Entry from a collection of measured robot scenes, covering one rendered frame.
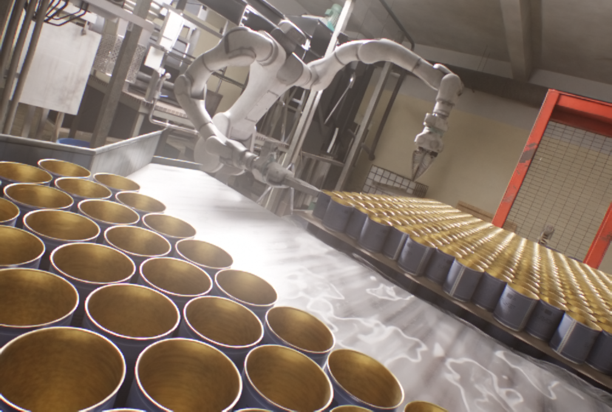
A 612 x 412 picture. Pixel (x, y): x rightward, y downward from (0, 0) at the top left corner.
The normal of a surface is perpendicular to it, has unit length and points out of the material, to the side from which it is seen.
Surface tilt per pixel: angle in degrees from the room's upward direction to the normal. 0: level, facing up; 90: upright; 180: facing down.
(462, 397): 0
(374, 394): 90
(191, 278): 90
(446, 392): 0
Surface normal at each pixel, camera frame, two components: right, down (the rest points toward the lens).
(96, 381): -0.29, 0.00
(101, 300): 0.86, 0.38
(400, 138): -0.55, -0.11
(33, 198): 0.61, 0.33
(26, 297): 0.44, 0.28
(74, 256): 0.76, 0.36
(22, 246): 0.04, 0.13
